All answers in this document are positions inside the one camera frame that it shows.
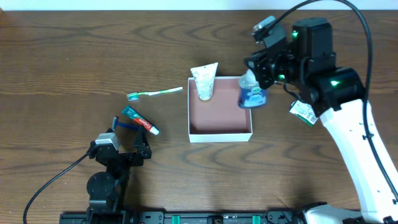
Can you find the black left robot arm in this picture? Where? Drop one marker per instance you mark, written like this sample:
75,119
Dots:
107,189

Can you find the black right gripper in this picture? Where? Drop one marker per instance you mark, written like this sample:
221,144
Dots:
265,72

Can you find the blue disposable razor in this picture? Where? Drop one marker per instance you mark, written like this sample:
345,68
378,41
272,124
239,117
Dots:
116,123

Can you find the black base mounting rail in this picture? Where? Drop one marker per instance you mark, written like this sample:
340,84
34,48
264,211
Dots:
157,217

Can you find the green white toothbrush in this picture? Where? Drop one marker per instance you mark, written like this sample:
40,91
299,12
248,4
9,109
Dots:
135,96

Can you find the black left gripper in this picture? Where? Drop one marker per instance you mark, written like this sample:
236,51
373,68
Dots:
125,157

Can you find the white box with pink interior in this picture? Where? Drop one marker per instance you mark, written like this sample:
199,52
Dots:
220,119

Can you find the white green labelled packet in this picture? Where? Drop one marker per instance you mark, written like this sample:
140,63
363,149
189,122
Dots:
304,112

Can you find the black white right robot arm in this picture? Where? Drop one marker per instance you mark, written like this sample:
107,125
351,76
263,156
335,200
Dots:
335,94

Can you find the red green toothpaste tube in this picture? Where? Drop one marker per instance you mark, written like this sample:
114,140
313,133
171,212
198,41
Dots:
135,116

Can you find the white lotion tube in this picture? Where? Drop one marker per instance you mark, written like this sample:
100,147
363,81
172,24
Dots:
204,77

